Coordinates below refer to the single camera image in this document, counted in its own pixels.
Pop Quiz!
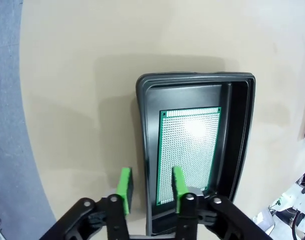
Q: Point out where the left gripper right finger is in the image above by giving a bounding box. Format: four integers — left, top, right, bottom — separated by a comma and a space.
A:
172, 166, 266, 240

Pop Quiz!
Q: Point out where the green perforated circuit board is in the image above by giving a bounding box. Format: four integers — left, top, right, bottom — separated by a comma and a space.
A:
156, 106, 222, 207

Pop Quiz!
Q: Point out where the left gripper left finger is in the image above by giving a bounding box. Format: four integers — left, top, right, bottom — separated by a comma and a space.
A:
39, 166, 134, 240

